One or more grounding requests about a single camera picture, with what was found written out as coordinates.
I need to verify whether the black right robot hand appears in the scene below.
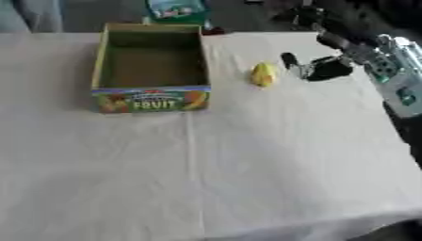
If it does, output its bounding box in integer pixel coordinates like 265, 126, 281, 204
280, 31, 356, 83

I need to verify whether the black tripod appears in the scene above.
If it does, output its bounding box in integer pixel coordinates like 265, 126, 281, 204
270, 0, 345, 32

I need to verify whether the yellow toy fruit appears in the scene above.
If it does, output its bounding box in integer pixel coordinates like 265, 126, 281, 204
249, 61, 279, 88

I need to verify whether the cardboard box with green inside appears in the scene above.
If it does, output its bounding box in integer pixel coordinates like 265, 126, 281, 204
89, 22, 213, 114

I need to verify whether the green bin with items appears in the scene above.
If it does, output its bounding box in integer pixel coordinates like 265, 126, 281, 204
143, 0, 213, 26

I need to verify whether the person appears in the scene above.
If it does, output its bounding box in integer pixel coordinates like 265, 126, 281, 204
0, 0, 65, 34

